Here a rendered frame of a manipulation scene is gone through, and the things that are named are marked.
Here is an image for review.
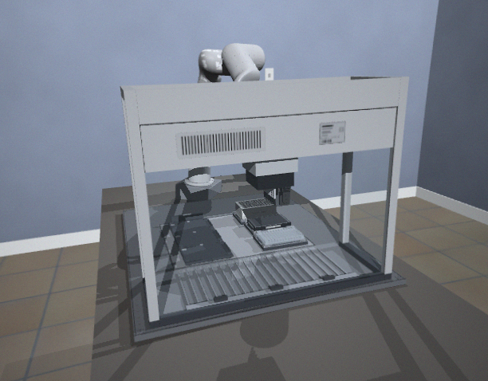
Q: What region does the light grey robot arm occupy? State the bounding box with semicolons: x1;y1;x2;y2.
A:
198;43;266;83

